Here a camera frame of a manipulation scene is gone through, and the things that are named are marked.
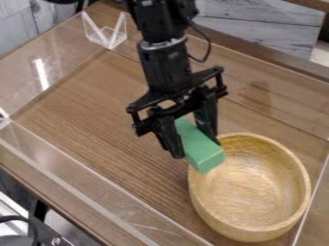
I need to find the clear acrylic tray enclosure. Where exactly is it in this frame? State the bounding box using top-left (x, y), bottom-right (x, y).
top-left (0, 18), bottom-right (329, 246)

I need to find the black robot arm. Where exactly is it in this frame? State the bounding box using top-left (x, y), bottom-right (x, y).
top-left (125, 0), bottom-right (228, 159)

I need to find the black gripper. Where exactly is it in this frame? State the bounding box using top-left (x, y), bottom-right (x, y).
top-left (126, 40), bottom-right (228, 159)

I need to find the black metal table bracket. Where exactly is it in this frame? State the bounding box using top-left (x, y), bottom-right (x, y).
top-left (29, 199), bottom-right (76, 246)

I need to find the black cable lower left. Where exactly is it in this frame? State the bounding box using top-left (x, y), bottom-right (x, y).
top-left (0, 214), bottom-right (41, 246)

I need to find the green rectangular block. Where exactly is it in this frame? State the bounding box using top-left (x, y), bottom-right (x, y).
top-left (176, 117), bottom-right (227, 174)

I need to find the light brown wooden bowl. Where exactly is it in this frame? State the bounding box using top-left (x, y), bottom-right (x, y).
top-left (188, 133), bottom-right (312, 242)

